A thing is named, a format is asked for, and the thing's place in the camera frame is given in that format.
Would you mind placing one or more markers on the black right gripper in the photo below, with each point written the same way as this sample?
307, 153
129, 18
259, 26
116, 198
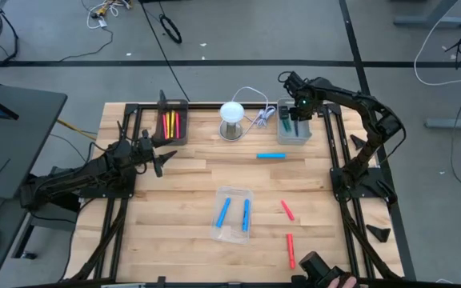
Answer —
302, 108

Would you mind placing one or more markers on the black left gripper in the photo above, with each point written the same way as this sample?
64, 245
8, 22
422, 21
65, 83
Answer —
145, 154

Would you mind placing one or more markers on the green marker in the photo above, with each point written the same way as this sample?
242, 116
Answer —
289, 125

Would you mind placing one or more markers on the pink marker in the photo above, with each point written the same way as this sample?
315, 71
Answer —
177, 125
287, 210
290, 248
165, 125

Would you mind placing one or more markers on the blue marker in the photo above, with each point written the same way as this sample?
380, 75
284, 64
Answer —
222, 212
246, 214
271, 155

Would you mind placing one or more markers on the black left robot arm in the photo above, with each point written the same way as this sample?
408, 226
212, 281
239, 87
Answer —
94, 172

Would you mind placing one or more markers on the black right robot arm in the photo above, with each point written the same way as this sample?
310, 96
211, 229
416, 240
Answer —
374, 116

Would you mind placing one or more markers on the white plastic bin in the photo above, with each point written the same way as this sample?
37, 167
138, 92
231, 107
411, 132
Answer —
304, 134

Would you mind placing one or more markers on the dark grey plastic bin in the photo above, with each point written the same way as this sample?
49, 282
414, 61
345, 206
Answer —
183, 128

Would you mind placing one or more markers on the white dome table lamp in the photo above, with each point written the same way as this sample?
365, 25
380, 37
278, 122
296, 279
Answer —
231, 112

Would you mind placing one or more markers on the clear plastic bin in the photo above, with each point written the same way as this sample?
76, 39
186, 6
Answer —
232, 236

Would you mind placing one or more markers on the black desk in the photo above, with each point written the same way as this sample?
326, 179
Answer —
14, 152

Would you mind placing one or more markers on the grey desk foot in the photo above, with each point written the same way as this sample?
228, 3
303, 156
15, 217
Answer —
430, 22
454, 123

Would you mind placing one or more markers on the person's hand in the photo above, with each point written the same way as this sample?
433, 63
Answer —
342, 282

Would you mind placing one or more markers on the black triangular bracket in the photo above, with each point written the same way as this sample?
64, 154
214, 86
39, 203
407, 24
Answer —
378, 233
357, 142
161, 96

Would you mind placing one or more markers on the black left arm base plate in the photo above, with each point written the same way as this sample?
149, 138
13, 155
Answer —
128, 194

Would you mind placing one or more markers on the black metal table frame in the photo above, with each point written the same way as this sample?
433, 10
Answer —
202, 105

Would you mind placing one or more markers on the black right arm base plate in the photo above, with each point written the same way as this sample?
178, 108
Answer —
358, 194

